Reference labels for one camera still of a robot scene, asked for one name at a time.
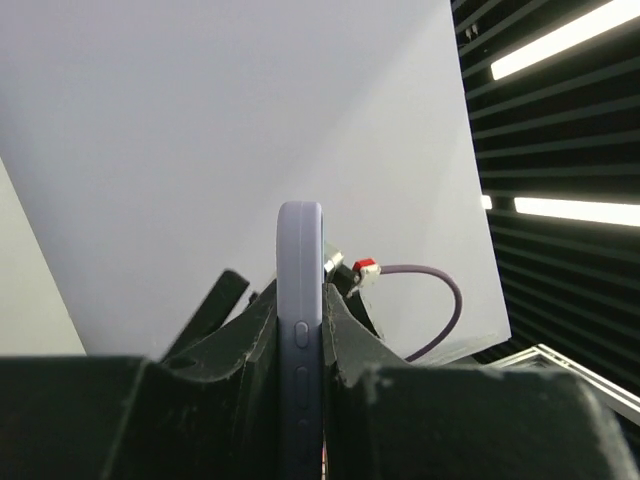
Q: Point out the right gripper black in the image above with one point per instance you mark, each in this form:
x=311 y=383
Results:
x=222 y=298

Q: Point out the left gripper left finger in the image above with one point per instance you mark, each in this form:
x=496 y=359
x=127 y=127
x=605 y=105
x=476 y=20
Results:
x=210 y=412

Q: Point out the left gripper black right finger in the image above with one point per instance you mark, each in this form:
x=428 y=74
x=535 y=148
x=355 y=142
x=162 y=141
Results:
x=387 y=419

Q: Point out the large phone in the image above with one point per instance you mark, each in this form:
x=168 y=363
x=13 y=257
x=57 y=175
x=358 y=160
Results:
x=300 y=276

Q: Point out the ceiling light strip lower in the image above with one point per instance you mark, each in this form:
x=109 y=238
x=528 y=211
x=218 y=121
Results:
x=619 y=214

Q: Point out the ceiling light strip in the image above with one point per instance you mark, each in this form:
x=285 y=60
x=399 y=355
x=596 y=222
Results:
x=594 y=23
x=619 y=214

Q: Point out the ceiling light strip upper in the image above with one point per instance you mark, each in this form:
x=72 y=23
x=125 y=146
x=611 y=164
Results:
x=594 y=23

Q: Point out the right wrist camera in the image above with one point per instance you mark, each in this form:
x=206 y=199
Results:
x=348 y=279

